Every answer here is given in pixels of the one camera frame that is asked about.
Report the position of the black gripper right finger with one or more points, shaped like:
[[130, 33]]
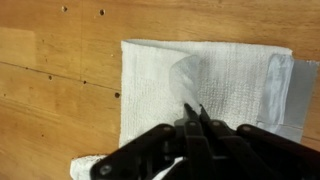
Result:
[[260, 156]]

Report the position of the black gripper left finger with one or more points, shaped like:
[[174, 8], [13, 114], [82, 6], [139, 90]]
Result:
[[196, 150]]

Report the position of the white woven towel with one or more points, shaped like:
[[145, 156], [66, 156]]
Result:
[[150, 83]]

